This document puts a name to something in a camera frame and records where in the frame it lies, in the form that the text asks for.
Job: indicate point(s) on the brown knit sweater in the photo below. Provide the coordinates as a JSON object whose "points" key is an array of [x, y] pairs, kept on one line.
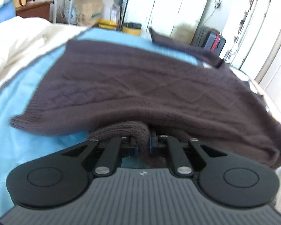
{"points": [[131, 86]]}

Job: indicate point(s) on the blue pillow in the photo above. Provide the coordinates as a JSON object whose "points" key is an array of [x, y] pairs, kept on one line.
{"points": [[2, 16]]}

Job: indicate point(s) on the white plastic bag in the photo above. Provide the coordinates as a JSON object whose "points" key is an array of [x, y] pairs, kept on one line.
{"points": [[69, 14], [114, 14]]}

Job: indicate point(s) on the cream white garment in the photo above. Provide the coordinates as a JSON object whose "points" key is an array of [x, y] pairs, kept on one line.
{"points": [[21, 44]]}

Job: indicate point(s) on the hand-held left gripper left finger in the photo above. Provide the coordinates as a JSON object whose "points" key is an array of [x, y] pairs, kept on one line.
{"points": [[136, 150]]}

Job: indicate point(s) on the black suitcase with red stripe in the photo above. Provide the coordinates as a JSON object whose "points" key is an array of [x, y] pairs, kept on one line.
{"points": [[213, 42]]}

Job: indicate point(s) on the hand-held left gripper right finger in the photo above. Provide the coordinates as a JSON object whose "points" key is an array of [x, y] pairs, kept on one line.
{"points": [[150, 145]]}

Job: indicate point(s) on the white rolling side table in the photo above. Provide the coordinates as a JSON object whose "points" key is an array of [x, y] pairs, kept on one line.
{"points": [[53, 7]]}

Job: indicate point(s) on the brown paper bag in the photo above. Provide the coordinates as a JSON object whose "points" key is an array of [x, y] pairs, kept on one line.
{"points": [[87, 7]]}

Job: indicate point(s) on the white wardrobe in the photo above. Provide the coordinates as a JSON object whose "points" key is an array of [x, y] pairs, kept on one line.
{"points": [[168, 4]]}

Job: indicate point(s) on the black clothes rack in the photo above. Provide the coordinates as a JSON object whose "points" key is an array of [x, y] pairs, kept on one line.
{"points": [[123, 2]]}

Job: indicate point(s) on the wooden nightstand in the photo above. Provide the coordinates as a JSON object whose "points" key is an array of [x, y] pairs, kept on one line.
{"points": [[35, 10]]}

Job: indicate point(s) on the yellow trash bin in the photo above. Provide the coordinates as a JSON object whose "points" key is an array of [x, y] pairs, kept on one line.
{"points": [[131, 31]]}

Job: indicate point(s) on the white door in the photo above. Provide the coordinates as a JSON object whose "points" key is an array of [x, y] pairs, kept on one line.
{"points": [[276, 51]]}

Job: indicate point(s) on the yellow plastic bag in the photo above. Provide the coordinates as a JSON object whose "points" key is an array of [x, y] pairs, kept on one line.
{"points": [[107, 24]]}

